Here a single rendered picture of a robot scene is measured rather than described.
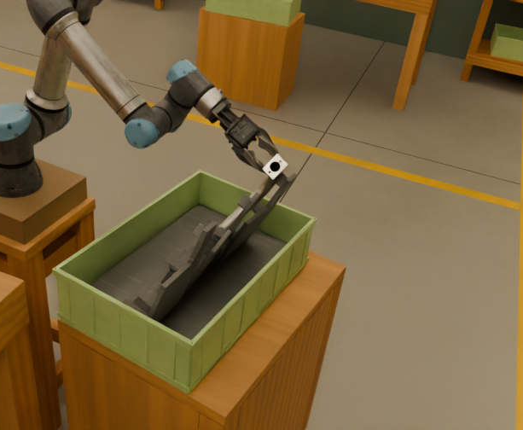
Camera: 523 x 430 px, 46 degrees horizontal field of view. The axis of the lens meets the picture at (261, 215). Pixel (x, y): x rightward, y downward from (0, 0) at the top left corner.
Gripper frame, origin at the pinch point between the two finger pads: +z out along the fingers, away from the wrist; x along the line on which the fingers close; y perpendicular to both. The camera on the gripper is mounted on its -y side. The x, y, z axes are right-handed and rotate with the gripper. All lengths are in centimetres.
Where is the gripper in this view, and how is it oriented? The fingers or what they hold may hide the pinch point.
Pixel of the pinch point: (274, 166)
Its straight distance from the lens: 159.1
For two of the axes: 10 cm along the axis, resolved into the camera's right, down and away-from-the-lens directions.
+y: -0.1, -0.5, -10.0
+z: 7.1, 7.1, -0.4
